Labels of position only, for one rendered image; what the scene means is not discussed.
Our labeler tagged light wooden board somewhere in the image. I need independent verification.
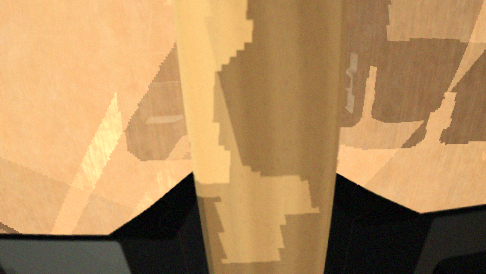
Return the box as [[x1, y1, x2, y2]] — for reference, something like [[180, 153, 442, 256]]
[[172, 0, 348, 274]]

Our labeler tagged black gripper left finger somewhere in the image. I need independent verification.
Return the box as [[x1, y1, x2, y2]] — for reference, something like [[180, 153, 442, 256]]
[[0, 172, 210, 274]]

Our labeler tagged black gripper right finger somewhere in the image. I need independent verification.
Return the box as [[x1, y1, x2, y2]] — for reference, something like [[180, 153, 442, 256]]
[[324, 173, 486, 274]]

